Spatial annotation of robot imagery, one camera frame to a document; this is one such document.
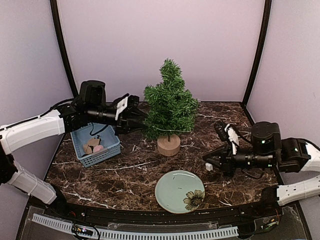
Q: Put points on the white battery box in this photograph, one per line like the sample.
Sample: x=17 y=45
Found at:
x=209 y=167

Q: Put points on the small green christmas tree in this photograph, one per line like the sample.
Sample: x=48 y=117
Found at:
x=172 y=109

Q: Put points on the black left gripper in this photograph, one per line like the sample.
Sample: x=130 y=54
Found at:
x=128 y=125

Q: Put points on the pink ornament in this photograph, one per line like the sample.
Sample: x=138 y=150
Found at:
x=97 y=148

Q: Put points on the tan wooden ornaments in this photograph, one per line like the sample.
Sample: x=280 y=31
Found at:
x=88 y=147

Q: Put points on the black frame post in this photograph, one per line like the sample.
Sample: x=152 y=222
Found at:
x=62 y=46
x=258 y=53

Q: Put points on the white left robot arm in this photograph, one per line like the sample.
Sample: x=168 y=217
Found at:
x=66 y=116

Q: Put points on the blue plastic basket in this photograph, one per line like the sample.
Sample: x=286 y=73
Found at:
x=109 y=141

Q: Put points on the green flower plate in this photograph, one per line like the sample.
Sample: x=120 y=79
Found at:
x=179 y=192

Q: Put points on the white cable duct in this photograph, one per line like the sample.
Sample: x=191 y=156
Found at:
x=121 y=231

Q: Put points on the black right frame post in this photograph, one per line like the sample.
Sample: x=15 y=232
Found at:
x=258 y=53

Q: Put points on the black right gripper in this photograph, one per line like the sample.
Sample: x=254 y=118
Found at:
x=225 y=162

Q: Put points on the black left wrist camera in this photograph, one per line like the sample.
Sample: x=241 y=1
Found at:
x=126 y=104

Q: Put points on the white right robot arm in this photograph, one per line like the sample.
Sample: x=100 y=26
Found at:
x=269 y=150

